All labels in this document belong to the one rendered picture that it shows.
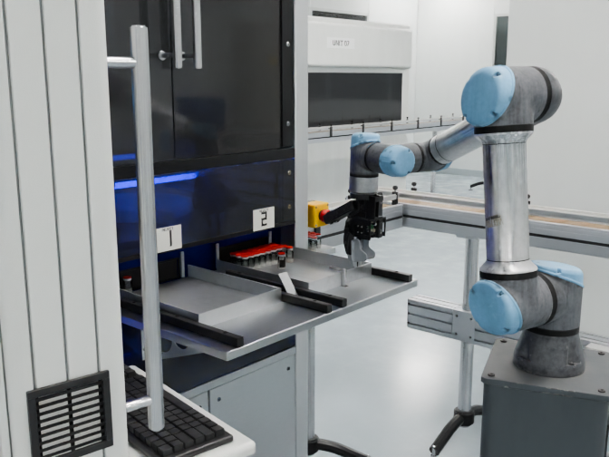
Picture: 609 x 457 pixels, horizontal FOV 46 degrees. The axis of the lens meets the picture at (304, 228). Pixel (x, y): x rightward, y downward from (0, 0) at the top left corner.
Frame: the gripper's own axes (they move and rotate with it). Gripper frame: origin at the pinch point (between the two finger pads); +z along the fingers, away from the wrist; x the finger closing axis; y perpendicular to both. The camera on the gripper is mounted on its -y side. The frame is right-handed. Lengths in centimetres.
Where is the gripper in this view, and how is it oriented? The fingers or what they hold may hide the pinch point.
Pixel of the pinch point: (354, 265)
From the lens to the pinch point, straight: 194.6
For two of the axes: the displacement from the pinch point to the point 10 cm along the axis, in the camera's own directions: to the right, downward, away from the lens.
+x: 6.5, -1.5, 7.4
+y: 7.6, 1.6, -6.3
